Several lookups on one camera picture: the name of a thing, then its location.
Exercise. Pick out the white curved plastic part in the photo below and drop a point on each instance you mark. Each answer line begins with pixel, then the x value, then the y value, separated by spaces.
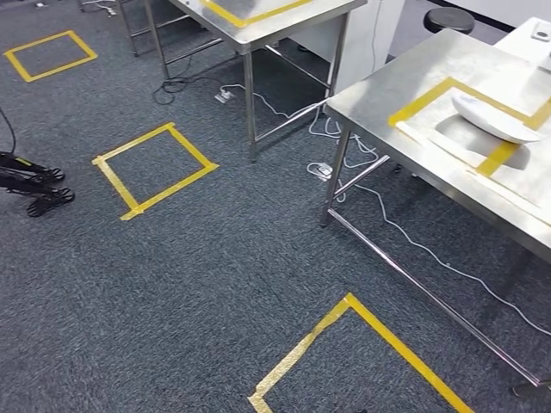
pixel 486 120

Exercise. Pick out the stainless steel workbench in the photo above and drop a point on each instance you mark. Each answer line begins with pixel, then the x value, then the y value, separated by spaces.
pixel 301 23
pixel 430 62

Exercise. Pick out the grey floor socket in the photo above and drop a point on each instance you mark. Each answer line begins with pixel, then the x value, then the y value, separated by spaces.
pixel 321 171

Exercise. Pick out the white floor socket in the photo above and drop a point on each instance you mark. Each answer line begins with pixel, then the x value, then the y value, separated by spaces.
pixel 225 96

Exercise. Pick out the yellow floor tape square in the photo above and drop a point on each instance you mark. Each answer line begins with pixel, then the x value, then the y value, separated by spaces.
pixel 172 191

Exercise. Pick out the white cabinet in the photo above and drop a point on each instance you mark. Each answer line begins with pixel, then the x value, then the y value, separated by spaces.
pixel 366 45

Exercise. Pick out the black wheeled cart base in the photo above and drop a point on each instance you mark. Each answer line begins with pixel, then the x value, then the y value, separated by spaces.
pixel 51 200

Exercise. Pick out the black round stool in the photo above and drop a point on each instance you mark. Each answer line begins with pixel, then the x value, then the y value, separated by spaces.
pixel 450 20

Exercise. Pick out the white desk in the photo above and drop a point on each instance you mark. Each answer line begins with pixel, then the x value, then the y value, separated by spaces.
pixel 516 45

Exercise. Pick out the small white device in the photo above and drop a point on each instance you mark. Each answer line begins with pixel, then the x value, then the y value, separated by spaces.
pixel 541 32

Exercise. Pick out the yellow workbench tape frame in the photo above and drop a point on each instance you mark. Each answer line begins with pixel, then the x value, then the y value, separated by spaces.
pixel 420 101
pixel 241 21

